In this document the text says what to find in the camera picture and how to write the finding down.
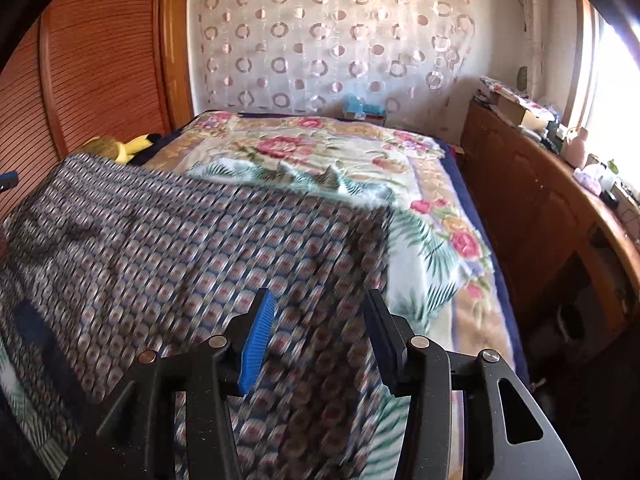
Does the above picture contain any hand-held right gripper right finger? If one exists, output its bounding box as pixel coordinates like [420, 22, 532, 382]
[362, 287, 583, 480]

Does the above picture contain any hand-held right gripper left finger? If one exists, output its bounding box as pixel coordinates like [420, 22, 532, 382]
[57, 287, 278, 480]

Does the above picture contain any dark blue circle-print top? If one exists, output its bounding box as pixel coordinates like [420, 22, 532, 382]
[0, 152, 396, 480]

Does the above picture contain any green leaf-print sheet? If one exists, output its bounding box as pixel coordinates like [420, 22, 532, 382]
[0, 157, 481, 480]

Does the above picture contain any yellow plush toy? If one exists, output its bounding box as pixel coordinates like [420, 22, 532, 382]
[117, 132, 163, 163]

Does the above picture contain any bed with navy sheet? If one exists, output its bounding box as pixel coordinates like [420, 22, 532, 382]
[130, 110, 533, 386]

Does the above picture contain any wooden slatted wardrobe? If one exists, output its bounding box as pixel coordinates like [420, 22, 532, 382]
[0, 0, 196, 221]

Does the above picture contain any low wooden cabinet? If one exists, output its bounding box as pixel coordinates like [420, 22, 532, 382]
[460, 100, 640, 361]

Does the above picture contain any floral blanket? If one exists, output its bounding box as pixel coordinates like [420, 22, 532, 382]
[145, 112, 528, 376]

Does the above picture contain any pink tissue pack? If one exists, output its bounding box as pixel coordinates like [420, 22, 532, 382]
[574, 165, 603, 191]

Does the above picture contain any open cardboard box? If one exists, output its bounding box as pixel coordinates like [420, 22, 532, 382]
[497, 95, 543, 128]

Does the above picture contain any pink thermos jug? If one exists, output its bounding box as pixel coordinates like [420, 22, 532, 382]
[565, 127, 590, 168]

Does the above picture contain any floral cloth pile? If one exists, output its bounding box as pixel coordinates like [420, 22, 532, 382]
[479, 76, 526, 106]

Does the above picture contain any sheer circle-pattern curtain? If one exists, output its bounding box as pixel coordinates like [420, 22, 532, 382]
[187, 0, 476, 116]

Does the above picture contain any wooden-framed window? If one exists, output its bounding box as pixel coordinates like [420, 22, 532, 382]
[575, 0, 640, 161]

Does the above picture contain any white patterned window curtain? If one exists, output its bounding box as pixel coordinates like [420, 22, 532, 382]
[510, 0, 548, 76]

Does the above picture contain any blue carton by wall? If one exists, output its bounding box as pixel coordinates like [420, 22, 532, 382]
[342, 95, 388, 126]

